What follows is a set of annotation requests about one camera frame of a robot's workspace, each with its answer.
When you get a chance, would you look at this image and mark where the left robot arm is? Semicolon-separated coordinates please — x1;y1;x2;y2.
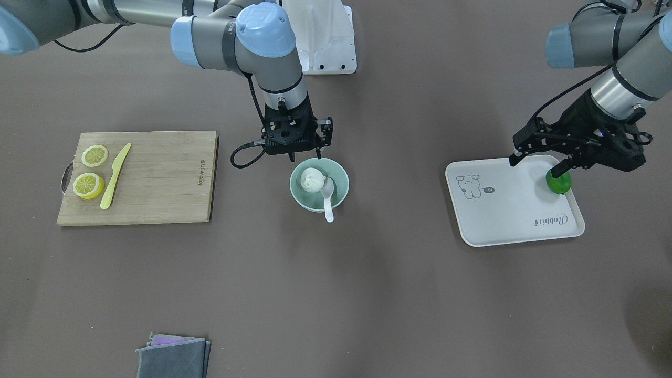
509;1;671;179

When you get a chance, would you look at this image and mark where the beige rabbit tray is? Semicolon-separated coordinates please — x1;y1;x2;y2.
445;155;585;247

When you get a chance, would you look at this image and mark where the yellow plastic knife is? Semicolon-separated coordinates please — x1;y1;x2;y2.
99;143;132;209

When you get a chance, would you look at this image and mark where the grey folded cloth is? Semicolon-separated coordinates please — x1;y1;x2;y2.
136;333;211;377

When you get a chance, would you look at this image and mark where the white ceramic spoon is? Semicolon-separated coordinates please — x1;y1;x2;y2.
321;177;334;223

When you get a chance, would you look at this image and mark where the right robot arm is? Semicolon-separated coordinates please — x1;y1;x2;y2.
1;1;333;161

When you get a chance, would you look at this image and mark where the white steamed bun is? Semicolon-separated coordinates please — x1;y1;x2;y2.
299;167;326;192

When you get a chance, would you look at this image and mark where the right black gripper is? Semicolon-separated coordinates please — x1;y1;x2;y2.
262;98;333;163

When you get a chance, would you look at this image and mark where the thick lemon half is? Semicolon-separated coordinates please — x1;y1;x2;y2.
72;172;105;200

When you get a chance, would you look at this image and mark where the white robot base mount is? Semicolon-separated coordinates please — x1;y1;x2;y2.
282;1;358;75

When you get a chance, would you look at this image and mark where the thin lemon slice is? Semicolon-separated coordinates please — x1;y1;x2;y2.
81;144;110;167

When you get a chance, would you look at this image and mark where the green lime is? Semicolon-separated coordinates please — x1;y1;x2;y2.
545;170;573;195

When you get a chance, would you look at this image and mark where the light green bowl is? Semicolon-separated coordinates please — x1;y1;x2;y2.
289;157;350;213

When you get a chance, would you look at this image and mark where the bamboo cutting board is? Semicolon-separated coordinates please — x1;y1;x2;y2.
57;131;218;226

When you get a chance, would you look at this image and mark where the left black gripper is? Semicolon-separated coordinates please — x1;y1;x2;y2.
508;91;653;179

